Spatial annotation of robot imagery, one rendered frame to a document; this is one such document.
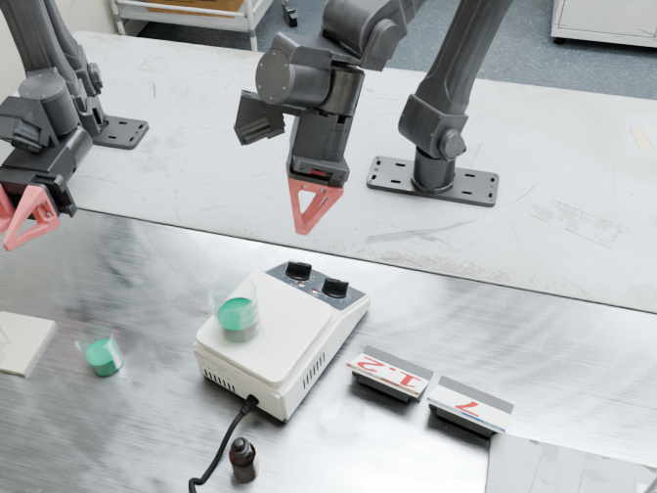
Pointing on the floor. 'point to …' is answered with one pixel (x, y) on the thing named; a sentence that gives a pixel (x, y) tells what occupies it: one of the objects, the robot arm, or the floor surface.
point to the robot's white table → (553, 128)
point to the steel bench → (109, 302)
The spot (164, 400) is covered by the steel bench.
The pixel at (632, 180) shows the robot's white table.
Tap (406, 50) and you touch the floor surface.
